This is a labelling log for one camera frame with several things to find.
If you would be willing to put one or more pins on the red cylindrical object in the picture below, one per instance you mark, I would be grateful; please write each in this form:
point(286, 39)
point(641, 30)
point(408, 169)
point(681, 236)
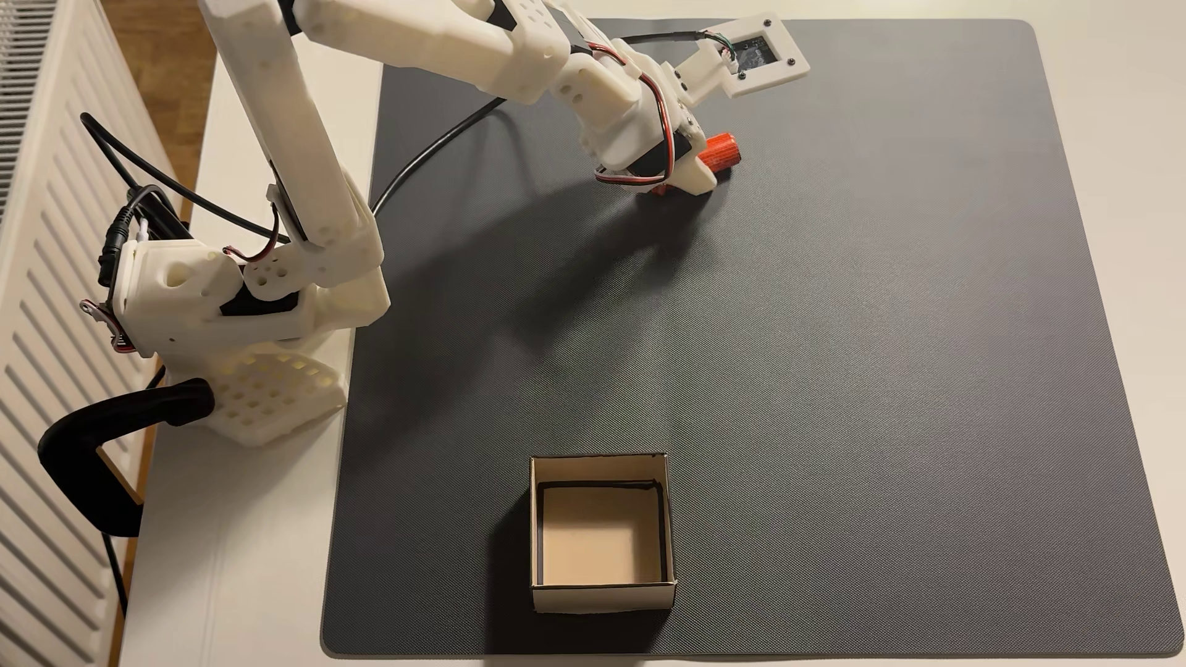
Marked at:
point(723, 151)

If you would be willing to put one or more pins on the small open cardboard box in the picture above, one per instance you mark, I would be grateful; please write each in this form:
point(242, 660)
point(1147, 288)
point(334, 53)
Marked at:
point(602, 547)

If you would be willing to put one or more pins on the dark grey textured mat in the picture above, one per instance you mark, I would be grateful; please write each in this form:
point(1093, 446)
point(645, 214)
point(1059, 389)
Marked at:
point(880, 370)

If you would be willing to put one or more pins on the black table clamp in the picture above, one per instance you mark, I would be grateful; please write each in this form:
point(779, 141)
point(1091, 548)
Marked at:
point(83, 454)

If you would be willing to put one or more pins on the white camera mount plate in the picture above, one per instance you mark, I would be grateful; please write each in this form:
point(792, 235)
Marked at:
point(764, 56)

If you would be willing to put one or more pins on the white wall radiator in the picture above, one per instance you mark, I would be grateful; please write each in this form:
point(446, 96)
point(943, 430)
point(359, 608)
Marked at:
point(46, 463)

